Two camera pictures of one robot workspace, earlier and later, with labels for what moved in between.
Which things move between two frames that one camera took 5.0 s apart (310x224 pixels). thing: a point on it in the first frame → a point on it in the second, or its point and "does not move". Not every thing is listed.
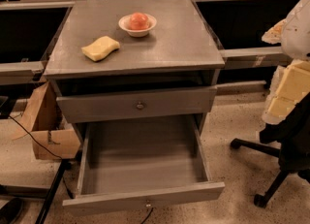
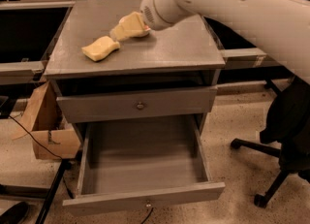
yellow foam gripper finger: [294, 83] → [160, 10]
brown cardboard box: [44, 120] does not move
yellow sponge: [101, 48] does not move
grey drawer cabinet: [170, 73] does not move
